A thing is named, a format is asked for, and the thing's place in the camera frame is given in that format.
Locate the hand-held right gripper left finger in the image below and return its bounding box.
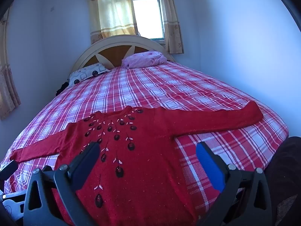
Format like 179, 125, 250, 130
23, 142, 101, 226

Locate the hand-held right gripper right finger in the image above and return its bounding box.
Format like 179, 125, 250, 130
196, 141, 272, 226

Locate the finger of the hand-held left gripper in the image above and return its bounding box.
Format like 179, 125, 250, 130
0, 160, 18, 182

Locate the red beaded knit sweater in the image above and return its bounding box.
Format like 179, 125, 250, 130
10, 101, 264, 226

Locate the dark cloth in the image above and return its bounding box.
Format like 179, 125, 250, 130
55, 82, 70, 97

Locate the person's dark trouser leg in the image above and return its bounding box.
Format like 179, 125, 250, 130
265, 136, 301, 226

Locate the white patterned pillow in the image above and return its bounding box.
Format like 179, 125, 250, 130
68, 63, 111, 88

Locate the beige side curtain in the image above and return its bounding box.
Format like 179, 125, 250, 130
0, 7, 22, 121

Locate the pink floral pillow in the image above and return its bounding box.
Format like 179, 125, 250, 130
122, 51, 168, 69

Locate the cream and wood headboard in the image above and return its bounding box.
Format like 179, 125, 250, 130
71, 35, 176, 76

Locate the narrow beige floral curtain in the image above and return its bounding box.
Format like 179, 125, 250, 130
157, 0, 184, 54

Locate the wide yellow window curtain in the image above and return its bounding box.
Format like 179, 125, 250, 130
87, 0, 140, 45

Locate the window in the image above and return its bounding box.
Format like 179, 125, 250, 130
129, 0, 165, 40

